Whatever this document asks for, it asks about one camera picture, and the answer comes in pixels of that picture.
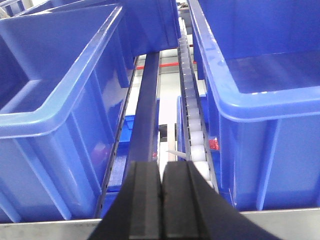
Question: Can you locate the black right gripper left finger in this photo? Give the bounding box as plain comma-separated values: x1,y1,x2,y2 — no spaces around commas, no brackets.
88,161,162,240

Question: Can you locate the dark metal divider rail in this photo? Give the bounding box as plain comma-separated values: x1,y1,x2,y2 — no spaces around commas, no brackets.
124,52,160,174

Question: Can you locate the blue plastic bin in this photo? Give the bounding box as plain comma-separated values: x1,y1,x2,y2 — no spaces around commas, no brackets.
189,0,320,211
0,4,133,223

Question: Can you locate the roller track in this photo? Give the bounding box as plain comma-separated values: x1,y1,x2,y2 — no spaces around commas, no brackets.
177,17,219,192

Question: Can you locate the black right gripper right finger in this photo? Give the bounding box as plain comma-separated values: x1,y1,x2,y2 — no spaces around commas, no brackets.
162,161,277,240

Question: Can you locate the stainless steel shelf rail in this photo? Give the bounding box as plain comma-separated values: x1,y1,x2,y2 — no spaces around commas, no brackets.
0,207,320,240

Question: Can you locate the centre blue plastic bin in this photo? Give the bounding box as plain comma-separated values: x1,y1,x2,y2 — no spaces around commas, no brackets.
0,4,133,223

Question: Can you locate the right blue plastic bin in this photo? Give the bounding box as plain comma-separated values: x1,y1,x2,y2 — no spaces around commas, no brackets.
189,0,320,211

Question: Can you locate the lower centre blue bin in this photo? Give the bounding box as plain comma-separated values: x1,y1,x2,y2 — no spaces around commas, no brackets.
106,99,161,208

